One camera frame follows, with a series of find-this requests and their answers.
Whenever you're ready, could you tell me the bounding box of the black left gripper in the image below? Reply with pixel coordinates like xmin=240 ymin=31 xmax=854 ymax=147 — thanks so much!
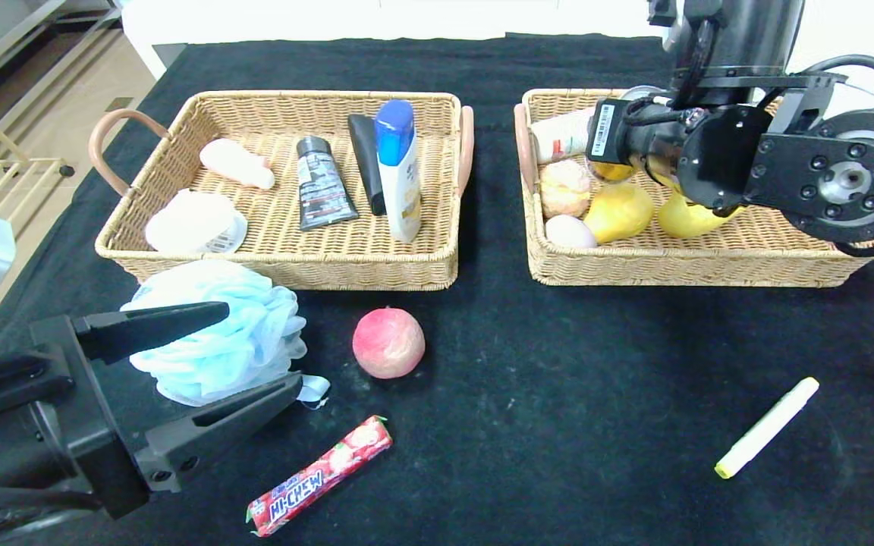
xmin=0 ymin=300 xmax=303 ymax=520

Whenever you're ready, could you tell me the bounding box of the pale pink round ball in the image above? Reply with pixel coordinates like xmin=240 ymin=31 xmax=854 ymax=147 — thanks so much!
xmin=545 ymin=215 xmax=598 ymax=249

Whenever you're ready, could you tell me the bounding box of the gold drink can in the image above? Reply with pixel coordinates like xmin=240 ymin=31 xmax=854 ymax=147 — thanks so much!
xmin=593 ymin=159 xmax=635 ymax=183

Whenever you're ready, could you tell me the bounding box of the yellow banana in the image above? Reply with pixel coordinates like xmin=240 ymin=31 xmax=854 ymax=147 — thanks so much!
xmin=657 ymin=190 xmax=745 ymax=239

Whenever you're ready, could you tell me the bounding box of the light blue bath loofah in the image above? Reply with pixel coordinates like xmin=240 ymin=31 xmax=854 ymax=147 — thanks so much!
xmin=120 ymin=260 xmax=331 ymax=408

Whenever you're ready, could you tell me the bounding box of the white round plastic container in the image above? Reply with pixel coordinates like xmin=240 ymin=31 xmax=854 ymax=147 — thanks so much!
xmin=146 ymin=190 xmax=249 ymax=255

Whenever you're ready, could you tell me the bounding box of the red Hi-Chew candy pack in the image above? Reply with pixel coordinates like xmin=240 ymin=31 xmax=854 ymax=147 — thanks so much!
xmin=247 ymin=416 xmax=394 ymax=538

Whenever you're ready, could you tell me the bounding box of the pink peach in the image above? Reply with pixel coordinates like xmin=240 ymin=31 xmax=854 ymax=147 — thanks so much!
xmin=352 ymin=307 xmax=426 ymax=380

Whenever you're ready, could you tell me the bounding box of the small pink lotion bottle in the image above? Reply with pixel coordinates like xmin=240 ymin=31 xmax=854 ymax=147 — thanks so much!
xmin=200 ymin=139 xmax=277 ymax=190

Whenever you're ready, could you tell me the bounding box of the grey squeeze tube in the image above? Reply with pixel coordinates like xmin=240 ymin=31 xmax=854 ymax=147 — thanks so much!
xmin=297 ymin=136 xmax=360 ymax=232

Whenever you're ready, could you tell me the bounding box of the beige wooden rack on wheels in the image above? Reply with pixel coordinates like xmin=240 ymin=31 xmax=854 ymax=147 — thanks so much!
xmin=0 ymin=86 xmax=77 ymax=228

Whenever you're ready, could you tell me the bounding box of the black squeeze tube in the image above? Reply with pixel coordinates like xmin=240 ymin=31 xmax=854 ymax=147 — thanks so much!
xmin=347 ymin=115 xmax=388 ymax=217

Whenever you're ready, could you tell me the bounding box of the black tablecloth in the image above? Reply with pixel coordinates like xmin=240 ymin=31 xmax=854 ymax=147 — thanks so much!
xmin=0 ymin=34 xmax=874 ymax=546

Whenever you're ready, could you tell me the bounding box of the white shampoo bottle blue cap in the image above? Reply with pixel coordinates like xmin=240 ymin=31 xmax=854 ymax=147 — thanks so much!
xmin=374 ymin=100 xmax=423 ymax=243

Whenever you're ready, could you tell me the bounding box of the white table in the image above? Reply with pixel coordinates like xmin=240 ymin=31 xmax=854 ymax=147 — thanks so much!
xmin=122 ymin=0 xmax=673 ymax=83

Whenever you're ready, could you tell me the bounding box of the pink cream puff bun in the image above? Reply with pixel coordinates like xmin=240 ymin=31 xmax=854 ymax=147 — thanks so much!
xmin=539 ymin=158 xmax=593 ymax=220

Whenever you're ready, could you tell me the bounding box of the white bottle with red label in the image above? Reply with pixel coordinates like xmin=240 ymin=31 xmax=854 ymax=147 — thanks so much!
xmin=531 ymin=108 xmax=597 ymax=165

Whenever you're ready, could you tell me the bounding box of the yellow pear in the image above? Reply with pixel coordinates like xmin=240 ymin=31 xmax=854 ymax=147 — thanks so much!
xmin=583 ymin=184 xmax=656 ymax=244

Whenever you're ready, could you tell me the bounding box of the white marker yellow cap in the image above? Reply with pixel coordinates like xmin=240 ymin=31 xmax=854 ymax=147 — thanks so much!
xmin=714 ymin=378 xmax=819 ymax=480

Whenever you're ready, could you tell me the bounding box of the white cabinet front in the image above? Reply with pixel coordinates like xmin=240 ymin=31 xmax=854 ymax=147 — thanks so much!
xmin=794 ymin=0 xmax=874 ymax=115

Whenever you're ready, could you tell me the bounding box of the wicker basket with brown handles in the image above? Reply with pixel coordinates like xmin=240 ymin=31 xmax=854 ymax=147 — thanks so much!
xmin=89 ymin=91 xmax=476 ymax=293
xmin=514 ymin=89 xmax=874 ymax=287

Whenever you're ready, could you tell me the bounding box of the black cable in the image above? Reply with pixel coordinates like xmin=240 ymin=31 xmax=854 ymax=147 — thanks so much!
xmin=801 ymin=55 xmax=874 ymax=107

